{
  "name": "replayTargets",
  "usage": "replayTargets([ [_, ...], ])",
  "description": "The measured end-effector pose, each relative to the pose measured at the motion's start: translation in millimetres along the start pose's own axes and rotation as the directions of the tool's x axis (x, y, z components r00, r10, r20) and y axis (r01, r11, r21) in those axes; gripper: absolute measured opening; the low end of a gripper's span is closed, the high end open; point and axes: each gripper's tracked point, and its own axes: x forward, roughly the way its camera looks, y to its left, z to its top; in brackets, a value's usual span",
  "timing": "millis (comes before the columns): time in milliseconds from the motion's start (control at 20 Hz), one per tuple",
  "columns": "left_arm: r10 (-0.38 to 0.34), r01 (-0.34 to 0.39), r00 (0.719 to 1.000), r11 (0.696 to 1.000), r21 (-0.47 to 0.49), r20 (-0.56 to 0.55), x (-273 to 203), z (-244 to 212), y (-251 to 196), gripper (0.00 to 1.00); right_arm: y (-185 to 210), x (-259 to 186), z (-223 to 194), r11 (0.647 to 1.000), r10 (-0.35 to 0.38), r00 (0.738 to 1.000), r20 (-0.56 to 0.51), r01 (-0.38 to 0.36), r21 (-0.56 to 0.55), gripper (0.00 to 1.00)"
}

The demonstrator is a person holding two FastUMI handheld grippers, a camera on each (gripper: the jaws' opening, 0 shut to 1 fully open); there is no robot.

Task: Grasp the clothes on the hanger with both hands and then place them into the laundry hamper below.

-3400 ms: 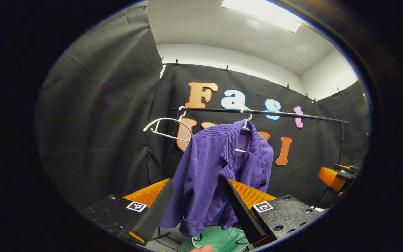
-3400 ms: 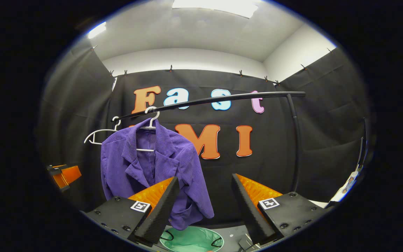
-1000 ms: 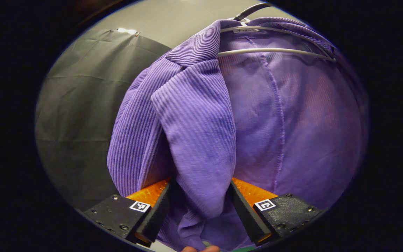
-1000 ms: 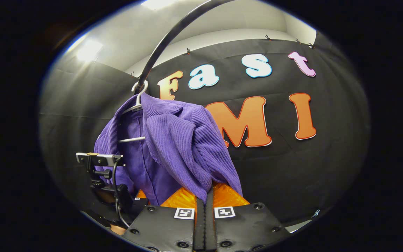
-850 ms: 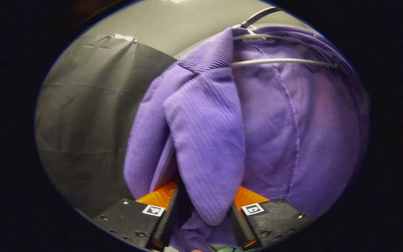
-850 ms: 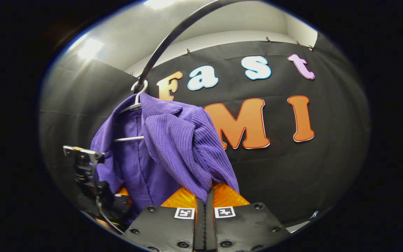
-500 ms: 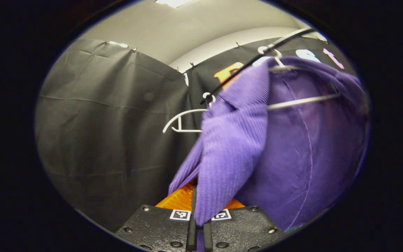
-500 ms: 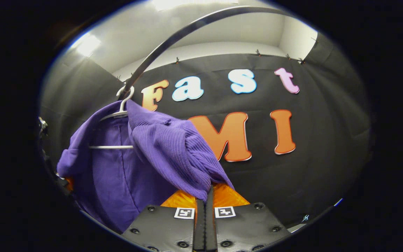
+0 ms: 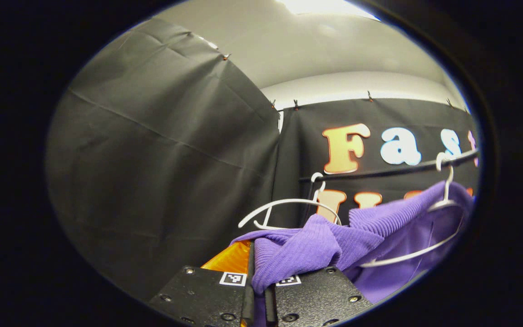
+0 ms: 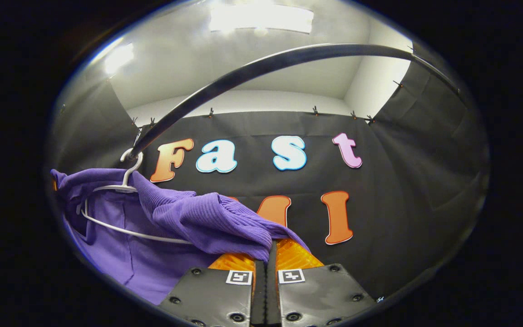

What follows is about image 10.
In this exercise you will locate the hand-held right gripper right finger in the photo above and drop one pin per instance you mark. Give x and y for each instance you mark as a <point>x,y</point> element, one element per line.
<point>272,299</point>

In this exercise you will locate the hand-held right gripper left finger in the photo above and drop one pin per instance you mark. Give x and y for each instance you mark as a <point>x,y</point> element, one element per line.
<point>259,299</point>

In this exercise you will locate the purple ribbed shirt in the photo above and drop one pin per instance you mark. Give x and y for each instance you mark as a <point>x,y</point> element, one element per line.
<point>189,218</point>

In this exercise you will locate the white plastic hanger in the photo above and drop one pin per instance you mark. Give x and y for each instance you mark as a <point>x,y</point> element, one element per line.
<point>125,180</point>

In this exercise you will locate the black metal clothes rack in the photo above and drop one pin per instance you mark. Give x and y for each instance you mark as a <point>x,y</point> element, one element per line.
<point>266,62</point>

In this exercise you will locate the black backdrop cloth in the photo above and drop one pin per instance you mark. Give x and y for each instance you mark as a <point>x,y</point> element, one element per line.
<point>402,204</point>

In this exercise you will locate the ceiling light panel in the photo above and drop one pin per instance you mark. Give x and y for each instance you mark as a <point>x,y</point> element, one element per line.
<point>118,58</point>
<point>261,19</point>

